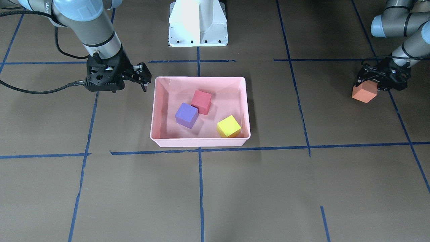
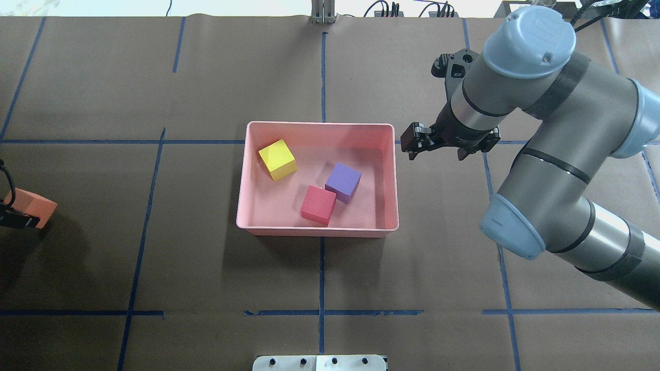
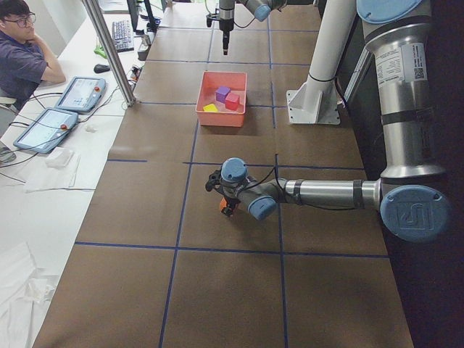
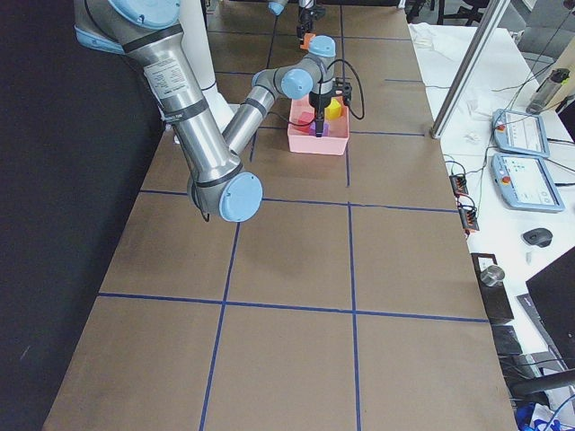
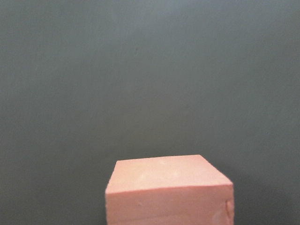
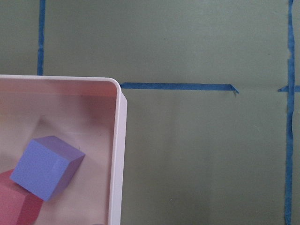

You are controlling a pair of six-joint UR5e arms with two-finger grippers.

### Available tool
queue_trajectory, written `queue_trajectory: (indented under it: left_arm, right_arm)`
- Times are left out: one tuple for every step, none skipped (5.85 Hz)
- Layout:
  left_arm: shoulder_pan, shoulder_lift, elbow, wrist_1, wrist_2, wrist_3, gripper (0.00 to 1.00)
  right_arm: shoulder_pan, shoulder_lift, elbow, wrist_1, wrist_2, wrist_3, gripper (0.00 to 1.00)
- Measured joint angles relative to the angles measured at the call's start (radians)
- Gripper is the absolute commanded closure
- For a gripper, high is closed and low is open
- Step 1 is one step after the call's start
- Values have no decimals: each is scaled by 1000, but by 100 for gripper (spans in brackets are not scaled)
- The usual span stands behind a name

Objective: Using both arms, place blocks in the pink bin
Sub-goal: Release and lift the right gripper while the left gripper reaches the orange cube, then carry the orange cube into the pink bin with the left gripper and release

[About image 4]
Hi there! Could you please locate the grey water bottle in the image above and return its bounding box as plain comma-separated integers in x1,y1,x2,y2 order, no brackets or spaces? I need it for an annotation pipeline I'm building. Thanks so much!
526,68,571,114

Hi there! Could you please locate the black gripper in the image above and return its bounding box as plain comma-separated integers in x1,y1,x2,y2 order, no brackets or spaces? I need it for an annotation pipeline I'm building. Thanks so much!
308,77,352,135
296,4,324,44

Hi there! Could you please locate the yellow foam block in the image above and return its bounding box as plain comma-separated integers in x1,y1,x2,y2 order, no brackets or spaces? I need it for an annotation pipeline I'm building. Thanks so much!
324,97,344,121

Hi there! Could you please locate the black monitor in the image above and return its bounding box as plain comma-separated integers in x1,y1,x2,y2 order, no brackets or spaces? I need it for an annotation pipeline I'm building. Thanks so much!
526,248,575,368

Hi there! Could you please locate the purple foam block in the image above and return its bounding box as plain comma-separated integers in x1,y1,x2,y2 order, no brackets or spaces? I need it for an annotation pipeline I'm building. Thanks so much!
308,122,330,137

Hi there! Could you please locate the metal cup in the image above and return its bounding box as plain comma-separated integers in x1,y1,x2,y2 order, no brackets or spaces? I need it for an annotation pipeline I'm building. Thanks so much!
480,265,505,287

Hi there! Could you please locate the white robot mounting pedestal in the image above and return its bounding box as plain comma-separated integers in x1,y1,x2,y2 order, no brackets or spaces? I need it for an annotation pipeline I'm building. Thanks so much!
179,0,234,132

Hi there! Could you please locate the aluminium frame post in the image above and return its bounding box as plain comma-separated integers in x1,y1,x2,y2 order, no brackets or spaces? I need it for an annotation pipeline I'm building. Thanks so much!
429,0,510,139

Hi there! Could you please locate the red foam block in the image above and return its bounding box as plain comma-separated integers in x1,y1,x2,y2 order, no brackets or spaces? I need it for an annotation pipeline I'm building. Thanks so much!
296,111,314,129

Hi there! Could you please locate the orange foam block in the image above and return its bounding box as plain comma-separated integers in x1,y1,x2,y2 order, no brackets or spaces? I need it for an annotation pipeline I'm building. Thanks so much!
300,32,315,50

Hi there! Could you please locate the black computer mouse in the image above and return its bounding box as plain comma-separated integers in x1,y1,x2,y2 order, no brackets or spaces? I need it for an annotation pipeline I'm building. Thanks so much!
521,227,553,248

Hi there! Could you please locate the teach pendant tablet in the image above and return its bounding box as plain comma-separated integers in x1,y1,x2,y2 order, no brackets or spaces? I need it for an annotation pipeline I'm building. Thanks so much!
491,153,565,213
491,109,550,158

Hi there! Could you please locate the far teach pendant tablet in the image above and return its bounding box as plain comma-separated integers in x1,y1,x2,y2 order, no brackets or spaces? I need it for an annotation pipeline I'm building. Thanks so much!
491,109,550,158

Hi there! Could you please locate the pink plastic bin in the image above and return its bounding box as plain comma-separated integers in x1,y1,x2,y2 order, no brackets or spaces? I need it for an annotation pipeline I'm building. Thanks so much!
287,97,351,157

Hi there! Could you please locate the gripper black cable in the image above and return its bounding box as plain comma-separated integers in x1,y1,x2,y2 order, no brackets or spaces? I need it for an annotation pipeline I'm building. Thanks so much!
321,58,366,120

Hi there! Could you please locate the near teach pendant tablet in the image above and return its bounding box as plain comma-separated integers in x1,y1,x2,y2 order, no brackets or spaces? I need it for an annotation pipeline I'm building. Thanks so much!
491,153,565,213

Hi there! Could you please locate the black power strip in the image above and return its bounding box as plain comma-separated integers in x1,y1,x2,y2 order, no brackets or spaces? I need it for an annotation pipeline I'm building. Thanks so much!
449,173,480,235

